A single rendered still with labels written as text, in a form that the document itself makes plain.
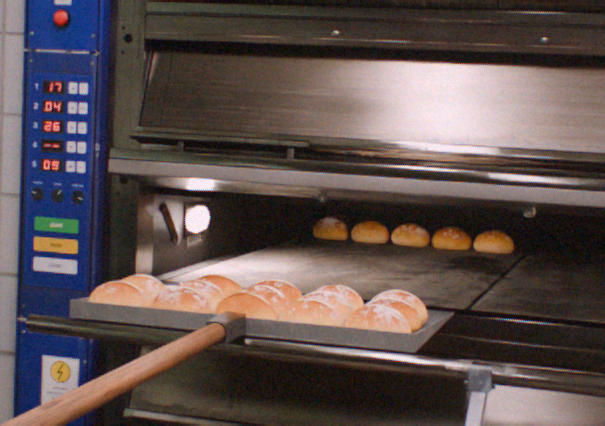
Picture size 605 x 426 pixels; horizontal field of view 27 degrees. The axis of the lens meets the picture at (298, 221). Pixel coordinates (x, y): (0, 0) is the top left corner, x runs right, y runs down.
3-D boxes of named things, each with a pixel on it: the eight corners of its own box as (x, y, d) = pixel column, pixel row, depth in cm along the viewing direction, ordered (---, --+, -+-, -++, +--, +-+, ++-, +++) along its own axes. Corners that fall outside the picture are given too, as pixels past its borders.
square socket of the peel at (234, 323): (227, 345, 179) (228, 322, 179) (202, 343, 180) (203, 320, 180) (247, 334, 188) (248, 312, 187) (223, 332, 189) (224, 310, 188)
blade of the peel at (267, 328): (414, 352, 181) (416, 333, 180) (69, 317, 196) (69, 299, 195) (454, 313, 215) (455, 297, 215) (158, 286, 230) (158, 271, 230)
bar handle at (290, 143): (125, 161, 219) (129, 163, 220) (305, 174, 209) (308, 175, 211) (128, 129, 219) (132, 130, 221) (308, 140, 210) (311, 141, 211)
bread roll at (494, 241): (470, 251, 308) (472, 229, 307) (475, 249, 314) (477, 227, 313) (510, 255, 304) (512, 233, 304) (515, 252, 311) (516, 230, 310)
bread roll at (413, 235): (388, 244, 314) (389, 223, 313) (394, 242, 320) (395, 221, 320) (427, 248, 311) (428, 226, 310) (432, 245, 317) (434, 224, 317)
